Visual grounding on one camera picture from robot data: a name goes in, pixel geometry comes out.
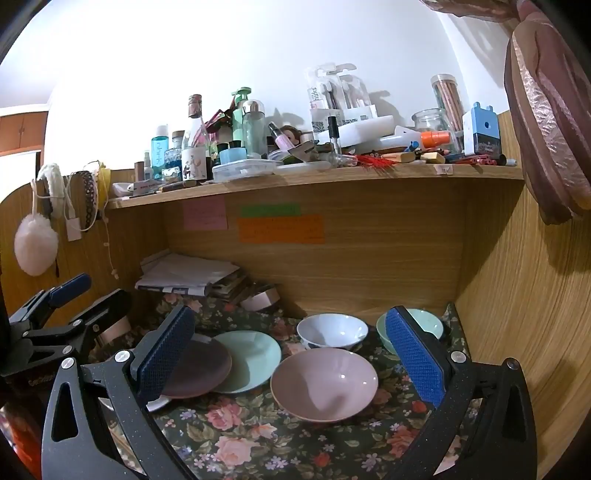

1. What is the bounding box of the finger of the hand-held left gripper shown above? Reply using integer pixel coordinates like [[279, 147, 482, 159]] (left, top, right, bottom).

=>
[[28, 288, 132, 365], [9, 273, 92, 330]]

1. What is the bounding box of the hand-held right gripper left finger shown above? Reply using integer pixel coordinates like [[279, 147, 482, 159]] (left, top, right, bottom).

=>
[[41, 305, 199, 480]]

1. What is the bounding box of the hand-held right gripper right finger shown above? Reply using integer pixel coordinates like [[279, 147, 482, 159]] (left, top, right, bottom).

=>
[[385, 306, 539, 480]]

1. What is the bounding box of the pale green bowl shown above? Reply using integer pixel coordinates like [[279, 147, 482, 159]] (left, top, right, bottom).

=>
[[376, 308, 445, 356]]

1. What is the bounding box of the dark mauve plate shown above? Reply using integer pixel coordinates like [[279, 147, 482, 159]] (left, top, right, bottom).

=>
[[161, 339, 233, 400]]

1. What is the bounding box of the pale green plate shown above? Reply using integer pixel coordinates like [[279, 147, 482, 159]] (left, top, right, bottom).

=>
[[210, 330, 282, 394]]

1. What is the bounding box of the white bowl with blue pattern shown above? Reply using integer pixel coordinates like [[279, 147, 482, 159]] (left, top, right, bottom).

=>
[[296, 313, 370, 350]]

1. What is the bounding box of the white fluffy puff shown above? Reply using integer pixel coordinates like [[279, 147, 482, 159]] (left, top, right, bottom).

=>
[[14, 213, 59, 277]]

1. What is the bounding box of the stack of white papers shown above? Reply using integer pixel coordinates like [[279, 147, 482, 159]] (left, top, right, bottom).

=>
[[135, 251, 241, 296]]

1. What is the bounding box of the orange cloth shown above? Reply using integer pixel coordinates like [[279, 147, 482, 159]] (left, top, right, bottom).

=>
[[0, 406, 42, 480]]

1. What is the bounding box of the stack of books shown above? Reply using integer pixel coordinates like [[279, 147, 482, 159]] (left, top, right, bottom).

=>
[[210, 272, 252, 301]]

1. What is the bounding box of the dark patterned headband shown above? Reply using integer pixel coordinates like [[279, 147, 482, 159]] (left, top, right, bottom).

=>
[[74, 171, 100, 232]]

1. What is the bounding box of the small pale pink box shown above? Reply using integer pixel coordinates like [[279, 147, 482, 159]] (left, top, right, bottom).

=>
[[240, 285, 281, 313]]

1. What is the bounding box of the white fluffy headband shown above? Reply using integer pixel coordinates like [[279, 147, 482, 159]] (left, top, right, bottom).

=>
[[37, 163, 70, 217]]

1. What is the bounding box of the yellow hanging pouch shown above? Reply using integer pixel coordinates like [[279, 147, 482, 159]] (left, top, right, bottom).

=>
[[95, 161, 112, 204]]

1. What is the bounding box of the dark floral tablecloth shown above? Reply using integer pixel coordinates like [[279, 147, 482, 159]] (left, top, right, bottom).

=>
[[88, 291, 481, 480]]

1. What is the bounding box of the pink sticky note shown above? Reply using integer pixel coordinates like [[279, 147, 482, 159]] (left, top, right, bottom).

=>
[[182, 196, 228, 232]]

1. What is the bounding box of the blue glass perfume bottle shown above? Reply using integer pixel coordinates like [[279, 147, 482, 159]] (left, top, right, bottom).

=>
[[163, 130, 186, 182]]

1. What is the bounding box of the blue liquid plastic bottle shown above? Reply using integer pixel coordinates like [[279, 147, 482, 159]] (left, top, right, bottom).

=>
[[150, 126, 169, 182]]

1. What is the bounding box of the clear glass bottle picture label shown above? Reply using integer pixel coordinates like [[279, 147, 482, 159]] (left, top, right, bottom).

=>
[[181, 94, 208, 182]]

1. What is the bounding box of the wooden cabinet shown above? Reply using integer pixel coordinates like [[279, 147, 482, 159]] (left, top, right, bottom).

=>
[[0, 105, 49, 155]]

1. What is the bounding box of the orange sticky note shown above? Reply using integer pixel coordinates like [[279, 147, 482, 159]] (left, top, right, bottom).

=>
[[237, 215, 325, 244]]

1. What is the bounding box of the green sticky note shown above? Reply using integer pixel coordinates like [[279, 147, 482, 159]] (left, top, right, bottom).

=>
[[240, 203, 302, 217]]

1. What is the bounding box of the clear plastic lidded box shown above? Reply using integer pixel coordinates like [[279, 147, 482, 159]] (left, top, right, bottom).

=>
[[212, 158, 283, 183]]

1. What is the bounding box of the red tassel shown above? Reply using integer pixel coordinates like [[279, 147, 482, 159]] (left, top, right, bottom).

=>
[[355, 154, 402, 176]]

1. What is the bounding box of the wooden shelf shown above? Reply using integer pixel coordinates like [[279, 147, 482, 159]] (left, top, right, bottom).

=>
[[105, 161, 526, 211]]

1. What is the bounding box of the white bottle orange cap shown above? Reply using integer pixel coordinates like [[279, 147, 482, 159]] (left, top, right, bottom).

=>
[[392, 129, 451, 151]]

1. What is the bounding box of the clear bottle silver cap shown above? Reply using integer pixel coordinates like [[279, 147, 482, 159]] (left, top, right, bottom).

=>
[[241, 99, 267, 158]]

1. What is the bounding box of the green pump bottle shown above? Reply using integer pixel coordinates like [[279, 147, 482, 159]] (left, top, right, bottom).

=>
[[231, 87, 254, 144]]

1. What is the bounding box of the blue pencil sharpener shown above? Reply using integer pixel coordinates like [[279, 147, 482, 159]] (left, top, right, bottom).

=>
[[462, 102, 502, 155]]

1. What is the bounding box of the nail polish bottle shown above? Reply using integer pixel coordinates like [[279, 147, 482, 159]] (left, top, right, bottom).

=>
[[327, 116, 342, 155]]

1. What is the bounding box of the pink lip gloss tube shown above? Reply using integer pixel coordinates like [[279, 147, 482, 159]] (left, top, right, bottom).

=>
[[268, 121, 289, 151]]

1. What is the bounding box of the glass jar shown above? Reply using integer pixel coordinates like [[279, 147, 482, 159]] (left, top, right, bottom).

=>
[[411, 108, 455, 139]]

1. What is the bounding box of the small doll head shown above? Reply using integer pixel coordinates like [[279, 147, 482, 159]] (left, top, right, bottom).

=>
[[279, 124, 303, 148]]

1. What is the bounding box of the mauve striped curtain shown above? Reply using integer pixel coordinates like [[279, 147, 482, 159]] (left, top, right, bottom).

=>
[[418, 0, 591, 226]]

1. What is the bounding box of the clear tube of pencils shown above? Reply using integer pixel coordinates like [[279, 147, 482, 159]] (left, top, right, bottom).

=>
[[431, 74, 464, 132]]

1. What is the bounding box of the white packaged brush set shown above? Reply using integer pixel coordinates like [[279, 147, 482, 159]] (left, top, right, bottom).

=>
[[305, 62, 377, 123]]

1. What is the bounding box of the hanging cord with charm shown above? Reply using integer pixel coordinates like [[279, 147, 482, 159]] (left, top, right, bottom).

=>
[[104, 222, 121, 281]]

